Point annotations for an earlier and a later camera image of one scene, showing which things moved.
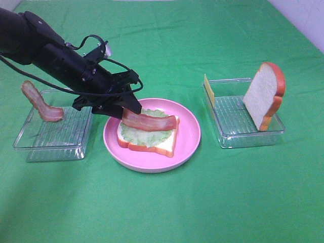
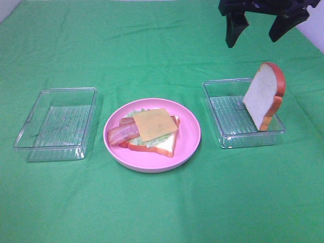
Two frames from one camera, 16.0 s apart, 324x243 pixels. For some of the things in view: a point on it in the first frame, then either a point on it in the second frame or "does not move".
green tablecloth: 221,195 does not move
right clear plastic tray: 234,125 does not move
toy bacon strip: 148,122 → 118,134
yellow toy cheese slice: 209,90 → 154,123
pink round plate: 187,140 does not move
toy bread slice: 264,98 does not move
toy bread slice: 166,148 does not move
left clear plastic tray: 40,140 does not move
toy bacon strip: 47,113 → 130,122
